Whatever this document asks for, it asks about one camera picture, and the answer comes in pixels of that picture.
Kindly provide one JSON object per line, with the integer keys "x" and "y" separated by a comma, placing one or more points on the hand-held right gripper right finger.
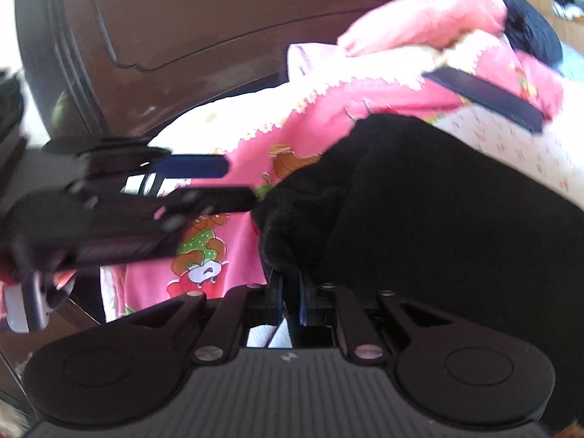
{"x": 302, "y": 303}

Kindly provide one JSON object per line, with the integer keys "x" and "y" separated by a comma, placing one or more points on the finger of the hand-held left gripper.
{"x": 219, "y": 200}
{"x": 196, "y": 165}

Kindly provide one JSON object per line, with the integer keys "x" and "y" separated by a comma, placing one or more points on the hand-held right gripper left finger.
{"x": 277, "y": 303}

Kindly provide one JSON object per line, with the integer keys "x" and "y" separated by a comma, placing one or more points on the black pants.
{"x": 433, "y": 219}

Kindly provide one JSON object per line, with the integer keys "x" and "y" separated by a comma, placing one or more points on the printed cartoon blanket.
{"x": 319, "y": 114}

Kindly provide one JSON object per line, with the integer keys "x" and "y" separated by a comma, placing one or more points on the dark wooden headboard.
{"x": 182, "y": 18}

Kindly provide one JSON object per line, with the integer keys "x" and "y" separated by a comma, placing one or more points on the pink fleece pillow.
{"x": 424, "y": 18}

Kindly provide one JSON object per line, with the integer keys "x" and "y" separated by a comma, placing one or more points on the dark blue tablet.
{"x": 483, "y": 96}

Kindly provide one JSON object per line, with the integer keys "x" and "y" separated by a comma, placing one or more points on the navy quilted jacket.
{"x": 529, "y": 32}

